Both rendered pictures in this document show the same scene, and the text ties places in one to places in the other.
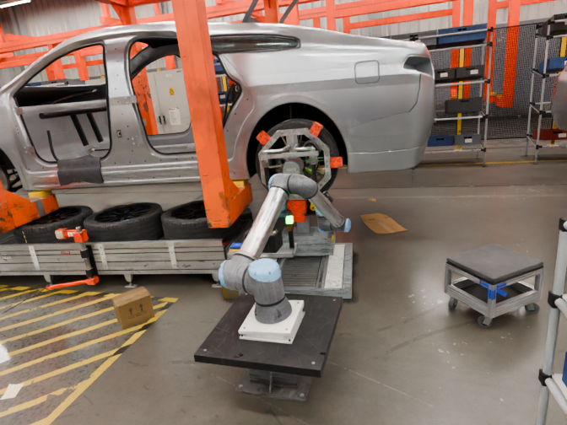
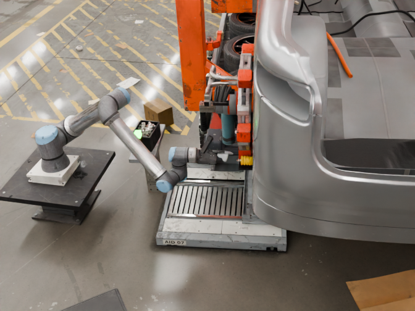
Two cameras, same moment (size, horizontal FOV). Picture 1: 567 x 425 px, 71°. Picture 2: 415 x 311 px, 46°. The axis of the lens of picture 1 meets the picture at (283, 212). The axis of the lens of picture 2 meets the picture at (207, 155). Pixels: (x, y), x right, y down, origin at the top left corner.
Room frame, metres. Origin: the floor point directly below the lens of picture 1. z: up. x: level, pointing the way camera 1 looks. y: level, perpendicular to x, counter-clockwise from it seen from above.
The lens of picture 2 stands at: (2.61, -2.60, 2.34)
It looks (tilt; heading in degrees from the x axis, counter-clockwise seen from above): 37 degrees down; 86
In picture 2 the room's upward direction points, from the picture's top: 3 degrees counter-clockwise
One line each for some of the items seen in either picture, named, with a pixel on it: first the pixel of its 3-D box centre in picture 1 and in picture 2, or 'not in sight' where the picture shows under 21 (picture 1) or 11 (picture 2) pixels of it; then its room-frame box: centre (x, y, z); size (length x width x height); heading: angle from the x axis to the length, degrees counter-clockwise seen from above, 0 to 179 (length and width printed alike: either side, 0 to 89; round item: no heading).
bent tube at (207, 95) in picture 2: (303, 142); (222, 84); (2.87, -0.20, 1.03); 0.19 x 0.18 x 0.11; 168
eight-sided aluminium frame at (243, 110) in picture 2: (294, 164); (245, 103); (3.01, -0.12, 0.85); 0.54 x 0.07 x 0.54; 78
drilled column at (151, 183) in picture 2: not in sight; (152, 165); (2.39, 0.19, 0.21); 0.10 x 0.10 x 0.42; 78
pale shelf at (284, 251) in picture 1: (262, 250); (147, 142); (2.38, 0.16, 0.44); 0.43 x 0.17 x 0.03; 78
